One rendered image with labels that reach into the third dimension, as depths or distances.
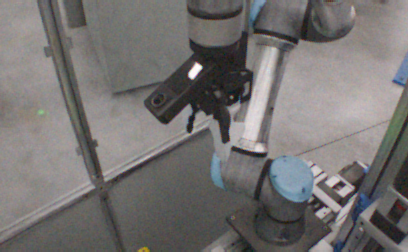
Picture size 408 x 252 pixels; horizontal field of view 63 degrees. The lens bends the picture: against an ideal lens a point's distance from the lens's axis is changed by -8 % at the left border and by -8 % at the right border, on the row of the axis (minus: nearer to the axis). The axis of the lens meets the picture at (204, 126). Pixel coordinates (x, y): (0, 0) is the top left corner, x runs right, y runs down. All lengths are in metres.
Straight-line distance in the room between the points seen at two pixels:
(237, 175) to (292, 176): 0.14
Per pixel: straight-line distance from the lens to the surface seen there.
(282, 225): 0.97
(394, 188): 0.78
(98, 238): 1.44
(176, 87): 0.50
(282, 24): 0.87
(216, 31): 0.47
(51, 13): 0.89
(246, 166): 0.89
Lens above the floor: 1.92
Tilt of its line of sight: 42 degrees down
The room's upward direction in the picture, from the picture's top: straight up
